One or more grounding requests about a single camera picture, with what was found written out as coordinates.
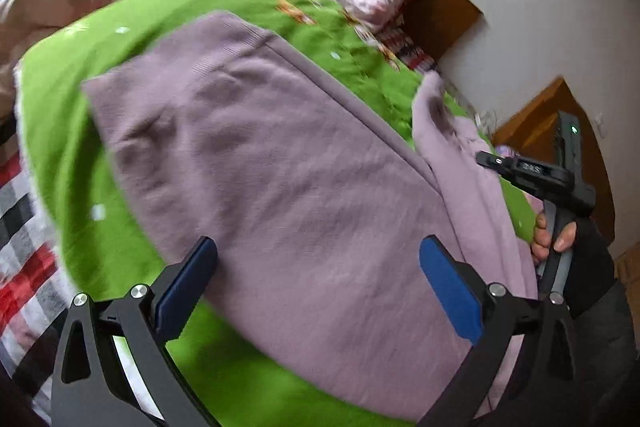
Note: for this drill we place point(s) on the wooden nightstand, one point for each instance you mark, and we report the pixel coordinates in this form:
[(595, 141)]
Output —
[(560, 147)]

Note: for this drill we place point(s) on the green printed blanket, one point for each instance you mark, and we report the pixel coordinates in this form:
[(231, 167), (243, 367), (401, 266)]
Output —
[(150, 117)]

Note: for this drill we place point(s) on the person's right forearm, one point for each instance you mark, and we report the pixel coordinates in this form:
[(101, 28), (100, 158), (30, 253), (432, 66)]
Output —
[(597, 287)]

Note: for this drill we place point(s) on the plaid bed sheet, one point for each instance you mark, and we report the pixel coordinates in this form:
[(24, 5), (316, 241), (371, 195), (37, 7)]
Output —
[(27, 267)]

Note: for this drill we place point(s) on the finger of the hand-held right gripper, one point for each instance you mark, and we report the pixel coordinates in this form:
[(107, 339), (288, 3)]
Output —
[(492, 161)]

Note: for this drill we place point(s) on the red patterned pillow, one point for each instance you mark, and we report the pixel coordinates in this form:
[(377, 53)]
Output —
[(415, 37)]

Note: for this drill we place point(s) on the lilac knit sweater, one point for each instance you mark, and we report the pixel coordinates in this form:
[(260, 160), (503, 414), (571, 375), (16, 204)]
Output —
[(320, 187)]

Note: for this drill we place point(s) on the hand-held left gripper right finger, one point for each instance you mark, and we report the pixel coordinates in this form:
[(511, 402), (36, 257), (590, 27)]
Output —
[(449, 287)]

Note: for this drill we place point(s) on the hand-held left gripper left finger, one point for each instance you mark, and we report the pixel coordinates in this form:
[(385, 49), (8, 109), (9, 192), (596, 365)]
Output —
[(186, 279)]

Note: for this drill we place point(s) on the person's right hand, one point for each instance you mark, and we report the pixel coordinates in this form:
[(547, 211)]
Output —
[(547, 237)]

